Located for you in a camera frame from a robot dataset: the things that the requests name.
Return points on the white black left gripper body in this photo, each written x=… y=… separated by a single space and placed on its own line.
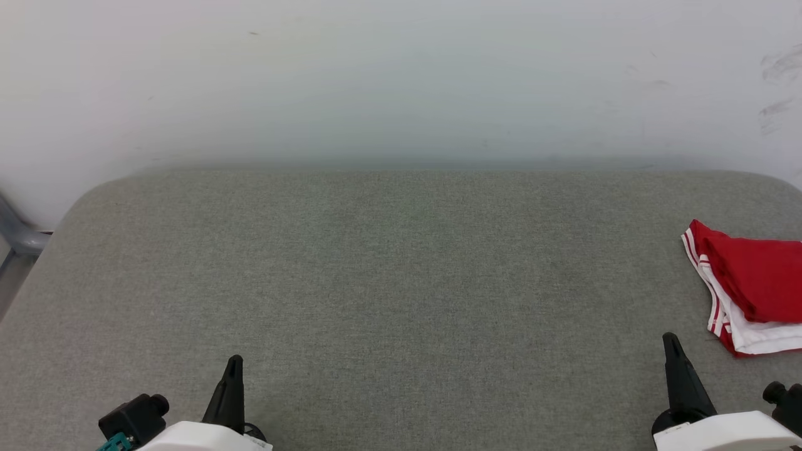
x=200 y=438

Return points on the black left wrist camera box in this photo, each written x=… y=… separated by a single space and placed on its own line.
x=135 y=418

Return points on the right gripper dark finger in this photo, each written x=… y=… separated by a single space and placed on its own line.
x=683 y=382

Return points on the red and white t-shirt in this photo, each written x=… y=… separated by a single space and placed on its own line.
x=758 y=282

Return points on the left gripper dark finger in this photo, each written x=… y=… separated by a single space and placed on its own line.
x=229 y=401

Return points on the grey metal frame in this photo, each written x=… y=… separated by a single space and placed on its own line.
x=19 y=241

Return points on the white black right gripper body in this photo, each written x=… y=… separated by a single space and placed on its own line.
x=720 y=435

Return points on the grey fabric sofa cushion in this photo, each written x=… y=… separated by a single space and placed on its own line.
x=401 y=300

